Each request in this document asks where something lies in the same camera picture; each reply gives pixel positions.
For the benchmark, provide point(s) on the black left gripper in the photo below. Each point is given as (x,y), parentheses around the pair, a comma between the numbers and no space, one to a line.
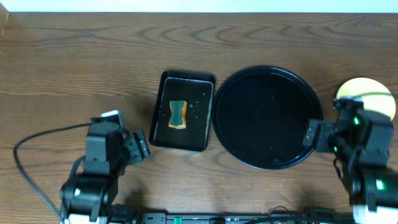
(138,144)

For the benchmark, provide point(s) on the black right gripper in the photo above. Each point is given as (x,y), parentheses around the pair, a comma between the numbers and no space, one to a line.
(326,128)

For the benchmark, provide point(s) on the orange green scrub sponge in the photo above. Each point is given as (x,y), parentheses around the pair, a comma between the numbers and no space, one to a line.
(178,111)

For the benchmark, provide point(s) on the yellow plate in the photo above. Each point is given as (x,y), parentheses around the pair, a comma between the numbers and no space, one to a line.
(374,95)

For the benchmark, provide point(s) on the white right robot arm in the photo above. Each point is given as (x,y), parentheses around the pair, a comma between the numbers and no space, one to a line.
(372,192)

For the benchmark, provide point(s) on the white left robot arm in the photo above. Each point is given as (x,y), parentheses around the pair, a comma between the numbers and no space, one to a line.
(92,186)

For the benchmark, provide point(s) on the black round tray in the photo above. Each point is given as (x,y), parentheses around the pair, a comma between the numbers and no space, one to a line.
(260,116)

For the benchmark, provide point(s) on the black rectangular tray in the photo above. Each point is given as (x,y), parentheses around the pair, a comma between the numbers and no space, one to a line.
(197,90)

